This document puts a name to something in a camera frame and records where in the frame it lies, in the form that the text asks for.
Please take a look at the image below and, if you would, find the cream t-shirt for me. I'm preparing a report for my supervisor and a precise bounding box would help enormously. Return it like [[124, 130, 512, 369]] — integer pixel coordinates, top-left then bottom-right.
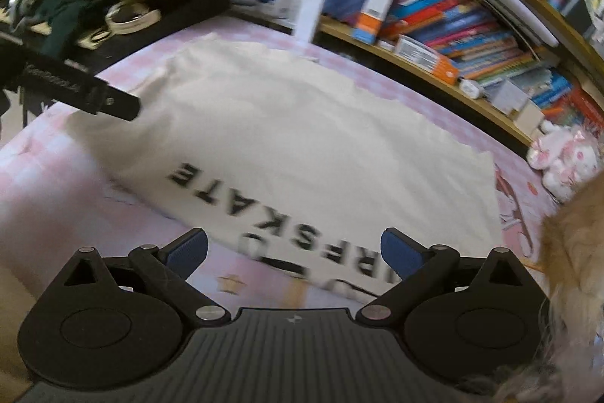
[[66, 34, 503, 301]]

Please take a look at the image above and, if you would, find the grey garment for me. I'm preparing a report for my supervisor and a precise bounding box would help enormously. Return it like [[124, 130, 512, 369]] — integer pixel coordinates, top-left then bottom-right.
[[8, 0, 36, 32]]

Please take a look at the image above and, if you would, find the dark green garment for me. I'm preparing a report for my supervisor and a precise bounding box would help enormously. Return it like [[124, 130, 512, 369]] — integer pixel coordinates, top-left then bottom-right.
[[35, 0, 116, 59]]

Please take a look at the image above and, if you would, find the cream webbing belt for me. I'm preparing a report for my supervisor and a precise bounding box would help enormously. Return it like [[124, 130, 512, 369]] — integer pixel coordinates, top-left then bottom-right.
[[105, 2, 162, 36]]

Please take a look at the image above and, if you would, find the pink checkered tablecloth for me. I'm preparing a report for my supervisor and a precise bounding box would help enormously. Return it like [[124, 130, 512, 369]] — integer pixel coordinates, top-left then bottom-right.
[[1, 16, 555, 308]]

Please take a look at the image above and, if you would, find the orange fluffy cat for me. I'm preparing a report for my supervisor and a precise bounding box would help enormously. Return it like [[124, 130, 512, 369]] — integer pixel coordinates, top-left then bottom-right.
[[492, 174, 603, 402]]

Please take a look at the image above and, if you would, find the pink white plush bunny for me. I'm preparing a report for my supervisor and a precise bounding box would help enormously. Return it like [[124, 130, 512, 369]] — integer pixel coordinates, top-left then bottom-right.
[[526, 120, 602, 204]]

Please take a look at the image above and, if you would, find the small cream cube box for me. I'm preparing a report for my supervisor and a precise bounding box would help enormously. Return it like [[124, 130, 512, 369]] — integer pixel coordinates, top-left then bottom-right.
[[513, 100, 545, 139]]

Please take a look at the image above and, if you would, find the white charger plug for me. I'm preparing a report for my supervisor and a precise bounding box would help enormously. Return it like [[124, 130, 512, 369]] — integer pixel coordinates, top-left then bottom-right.
[[459, 79, 485, 100]]

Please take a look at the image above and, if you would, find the white label card box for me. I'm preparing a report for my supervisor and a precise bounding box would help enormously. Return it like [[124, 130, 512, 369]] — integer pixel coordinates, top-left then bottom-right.
[[490, 81, 529, 116]]

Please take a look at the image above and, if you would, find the flat white orange box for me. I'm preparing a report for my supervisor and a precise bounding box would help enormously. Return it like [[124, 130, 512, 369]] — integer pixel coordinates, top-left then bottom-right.
[[394, 36, 459, 86]]

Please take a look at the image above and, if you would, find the wooden bookshelf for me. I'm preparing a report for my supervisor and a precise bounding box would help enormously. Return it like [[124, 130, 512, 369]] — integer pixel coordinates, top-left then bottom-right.
[[226, 0, 604, 150]]

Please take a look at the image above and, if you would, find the row of leaning books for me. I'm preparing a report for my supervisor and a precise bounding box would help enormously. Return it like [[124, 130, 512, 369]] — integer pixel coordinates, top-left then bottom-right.
[[319, 0, 603, 134]]

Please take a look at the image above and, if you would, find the upright white orange box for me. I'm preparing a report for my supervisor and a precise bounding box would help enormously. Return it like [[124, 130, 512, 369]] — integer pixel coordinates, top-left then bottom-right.
[[352, 0, 393, 45]]

